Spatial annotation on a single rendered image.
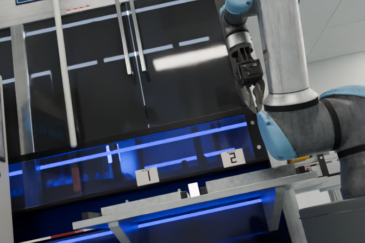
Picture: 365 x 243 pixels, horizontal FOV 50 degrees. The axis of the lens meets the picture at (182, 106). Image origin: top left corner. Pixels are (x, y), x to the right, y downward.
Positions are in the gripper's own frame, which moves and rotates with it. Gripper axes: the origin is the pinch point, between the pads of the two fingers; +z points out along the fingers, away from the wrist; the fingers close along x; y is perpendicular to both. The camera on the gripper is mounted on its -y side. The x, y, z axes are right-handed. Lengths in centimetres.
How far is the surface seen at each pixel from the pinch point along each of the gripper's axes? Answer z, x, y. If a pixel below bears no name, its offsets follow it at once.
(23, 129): -22, -87, -36
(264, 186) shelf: 22.9, -4.2, 4.3
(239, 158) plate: 8.2, -4.5, -35.5
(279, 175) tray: 20.7, 1.1, 1.9
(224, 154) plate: 5.7, -9.9, -35.5
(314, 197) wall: 24, 142, -496
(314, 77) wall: -159, 198, -496
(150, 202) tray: 19.4, -38.3, -9.6
